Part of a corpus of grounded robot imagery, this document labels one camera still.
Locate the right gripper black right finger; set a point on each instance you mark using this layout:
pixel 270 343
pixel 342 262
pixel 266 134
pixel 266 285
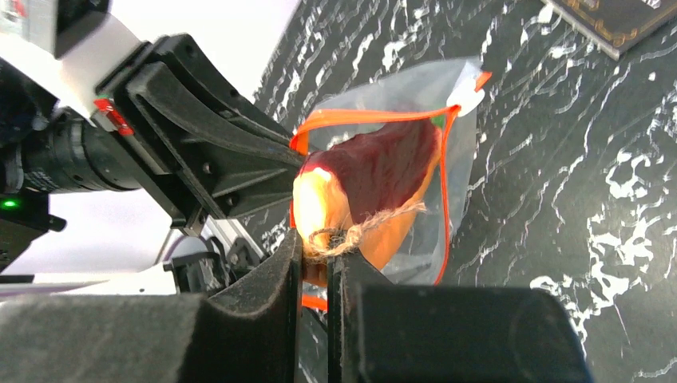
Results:
pixel 449 333

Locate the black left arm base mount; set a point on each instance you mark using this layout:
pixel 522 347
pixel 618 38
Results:
pixel 214 267

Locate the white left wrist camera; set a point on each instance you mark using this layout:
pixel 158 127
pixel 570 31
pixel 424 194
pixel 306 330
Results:
pixel 66 47

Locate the dark red sweet potato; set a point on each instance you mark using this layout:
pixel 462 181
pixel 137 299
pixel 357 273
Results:
pixel 380 170

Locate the dark paperback book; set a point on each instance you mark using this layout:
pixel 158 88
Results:
pixel 615 26

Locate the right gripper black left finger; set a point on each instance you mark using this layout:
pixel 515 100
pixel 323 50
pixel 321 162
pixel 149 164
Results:
pixel 245 333

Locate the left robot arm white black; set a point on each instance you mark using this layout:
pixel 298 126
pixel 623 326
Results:
pixel 45 150

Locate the orange toy squash slice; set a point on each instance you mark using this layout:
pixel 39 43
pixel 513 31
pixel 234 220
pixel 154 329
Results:
pixel 319 205

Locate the clear zip bag orange zipper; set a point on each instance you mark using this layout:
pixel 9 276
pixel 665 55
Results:
pixel 409 245

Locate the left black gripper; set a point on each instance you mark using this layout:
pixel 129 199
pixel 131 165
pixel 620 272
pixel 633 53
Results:
pixel 189 138

